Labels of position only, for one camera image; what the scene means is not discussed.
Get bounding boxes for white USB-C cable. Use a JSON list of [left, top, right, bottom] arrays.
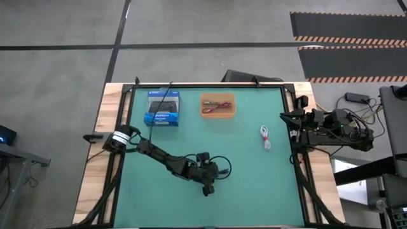
[[259, 125, 272, 151]]

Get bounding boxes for green table mat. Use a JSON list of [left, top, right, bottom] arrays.
[[113, 86, 306, 227]]

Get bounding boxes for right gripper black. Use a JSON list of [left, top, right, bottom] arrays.
[[279, 95, 325, 143]]

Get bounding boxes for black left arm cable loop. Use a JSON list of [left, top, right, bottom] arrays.
[[208, 155, 233, 181]]

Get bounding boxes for black hanging cable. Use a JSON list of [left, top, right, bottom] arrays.
[[148, 81, 174, 142]]

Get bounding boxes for black monitor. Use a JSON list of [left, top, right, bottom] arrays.
[[221, 69, 284, 83]]

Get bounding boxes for black power adapter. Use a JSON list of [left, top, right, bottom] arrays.
[[345, 92, 371, 104]]

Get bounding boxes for red USB-C cable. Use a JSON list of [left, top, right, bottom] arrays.
[[202, 101, 232, 115]]

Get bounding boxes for black device with blue light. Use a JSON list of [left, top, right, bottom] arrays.
[[0, 125, 17, 146]]

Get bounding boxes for black table edge clamp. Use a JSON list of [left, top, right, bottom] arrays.
[[83, 132, 104, 143]]

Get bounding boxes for black hazard-striped floor mat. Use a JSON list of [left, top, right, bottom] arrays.
[[289, 11, 407, 46], [298, 45, 407, 83]]

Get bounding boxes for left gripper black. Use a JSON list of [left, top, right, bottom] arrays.
[[192, 152, 230, 197]]

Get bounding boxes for grey side desk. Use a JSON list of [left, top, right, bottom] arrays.
[[0, 142, 52, 225]]

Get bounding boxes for orange plastic tray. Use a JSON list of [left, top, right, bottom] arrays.
[[200, 92, 237, 119]]

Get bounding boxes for blue game controller box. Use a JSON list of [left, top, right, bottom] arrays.
[[144, 90, 181, 127]]

